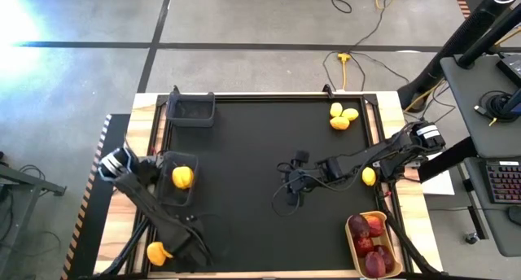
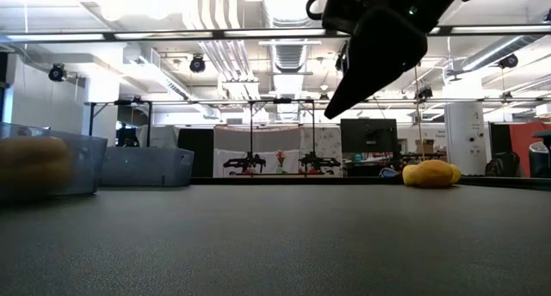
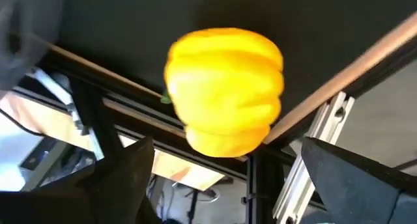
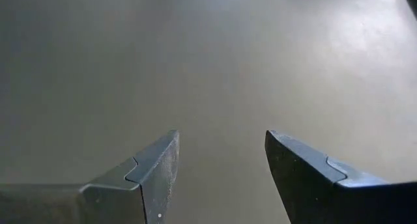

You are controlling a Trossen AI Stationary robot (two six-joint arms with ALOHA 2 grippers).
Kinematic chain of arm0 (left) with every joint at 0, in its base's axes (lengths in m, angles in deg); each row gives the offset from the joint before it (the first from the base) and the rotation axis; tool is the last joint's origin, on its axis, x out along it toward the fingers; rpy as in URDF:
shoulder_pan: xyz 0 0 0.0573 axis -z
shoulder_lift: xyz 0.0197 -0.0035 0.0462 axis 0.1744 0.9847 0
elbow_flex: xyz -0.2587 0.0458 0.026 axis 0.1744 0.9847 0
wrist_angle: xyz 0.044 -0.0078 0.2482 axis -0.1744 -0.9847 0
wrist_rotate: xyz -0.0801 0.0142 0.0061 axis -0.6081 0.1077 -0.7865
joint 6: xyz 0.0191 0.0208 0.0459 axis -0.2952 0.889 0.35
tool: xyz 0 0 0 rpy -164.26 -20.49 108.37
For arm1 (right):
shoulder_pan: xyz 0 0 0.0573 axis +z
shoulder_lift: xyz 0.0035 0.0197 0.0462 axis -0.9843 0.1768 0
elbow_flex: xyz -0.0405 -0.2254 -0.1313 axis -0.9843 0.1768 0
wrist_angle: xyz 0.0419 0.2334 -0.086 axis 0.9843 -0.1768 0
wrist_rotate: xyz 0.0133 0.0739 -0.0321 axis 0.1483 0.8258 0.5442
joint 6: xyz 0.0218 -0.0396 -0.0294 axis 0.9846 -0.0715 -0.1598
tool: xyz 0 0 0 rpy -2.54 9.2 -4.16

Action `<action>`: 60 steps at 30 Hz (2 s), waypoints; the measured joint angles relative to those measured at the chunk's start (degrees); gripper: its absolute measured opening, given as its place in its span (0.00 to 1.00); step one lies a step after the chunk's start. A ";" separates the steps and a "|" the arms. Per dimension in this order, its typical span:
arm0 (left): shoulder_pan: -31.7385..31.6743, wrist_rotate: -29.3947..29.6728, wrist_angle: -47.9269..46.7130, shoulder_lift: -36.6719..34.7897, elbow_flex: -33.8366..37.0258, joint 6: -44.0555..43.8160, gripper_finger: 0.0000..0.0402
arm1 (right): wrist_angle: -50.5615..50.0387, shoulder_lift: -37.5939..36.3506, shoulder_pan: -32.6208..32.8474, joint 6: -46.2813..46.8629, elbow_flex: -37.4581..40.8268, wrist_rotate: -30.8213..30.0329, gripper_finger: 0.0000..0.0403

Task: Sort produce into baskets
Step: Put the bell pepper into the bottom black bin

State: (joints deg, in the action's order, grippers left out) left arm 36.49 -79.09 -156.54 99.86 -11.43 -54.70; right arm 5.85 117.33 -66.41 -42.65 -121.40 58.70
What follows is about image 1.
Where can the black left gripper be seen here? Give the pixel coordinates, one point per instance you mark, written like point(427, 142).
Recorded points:
point(191, 247)

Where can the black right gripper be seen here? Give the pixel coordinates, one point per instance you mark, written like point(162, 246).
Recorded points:
point(303, 178)

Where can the yellow bell pepper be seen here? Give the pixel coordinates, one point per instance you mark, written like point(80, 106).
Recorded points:
point(183, 177)
point(155, 253)

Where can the orange-yellow lemon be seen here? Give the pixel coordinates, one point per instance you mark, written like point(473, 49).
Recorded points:
point(340, 123)

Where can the yellow lemon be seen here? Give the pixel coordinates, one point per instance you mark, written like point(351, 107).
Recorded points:
point(351, 114)
point(336, 109)
point(369, 176)

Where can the dark red apple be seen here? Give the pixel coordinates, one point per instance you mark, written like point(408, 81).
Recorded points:
point(388, 259)

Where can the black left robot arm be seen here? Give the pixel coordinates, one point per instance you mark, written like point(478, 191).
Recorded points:
point(138, 190)

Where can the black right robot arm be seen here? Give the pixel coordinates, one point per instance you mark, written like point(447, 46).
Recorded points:
point(366, 154)

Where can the wooden produce basket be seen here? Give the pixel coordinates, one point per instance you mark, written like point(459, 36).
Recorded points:
point(383, 241)

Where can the clear grey plastic bin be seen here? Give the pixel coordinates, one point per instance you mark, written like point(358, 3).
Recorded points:
point(191, 109)
point(167, 194)

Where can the black floor mat striped edge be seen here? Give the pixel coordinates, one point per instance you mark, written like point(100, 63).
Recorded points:
point(87, 231)

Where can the white paper sheet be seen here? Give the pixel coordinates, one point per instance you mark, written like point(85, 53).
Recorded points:
point(441, 184)

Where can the grey side desk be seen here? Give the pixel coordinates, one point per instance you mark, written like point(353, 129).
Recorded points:
point(468, 109)

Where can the backlit computer keyboard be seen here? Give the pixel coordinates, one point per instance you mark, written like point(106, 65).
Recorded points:
point(504, 182)

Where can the black computer mouse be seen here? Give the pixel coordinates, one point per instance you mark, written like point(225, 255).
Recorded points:
point(516, 215)

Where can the black tower fan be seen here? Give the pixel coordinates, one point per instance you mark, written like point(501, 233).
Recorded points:
point(468, 29)

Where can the black monitor pole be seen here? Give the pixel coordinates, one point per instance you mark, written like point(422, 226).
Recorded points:
point(492, 36)

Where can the black laptop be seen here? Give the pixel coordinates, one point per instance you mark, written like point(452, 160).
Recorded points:
point(513, 68)

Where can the black aluminium table frame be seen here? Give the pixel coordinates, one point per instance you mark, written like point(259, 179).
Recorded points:
point(264, 96)

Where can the grey desk frame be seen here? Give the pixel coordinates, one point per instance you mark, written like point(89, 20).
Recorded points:
point(24, 178)

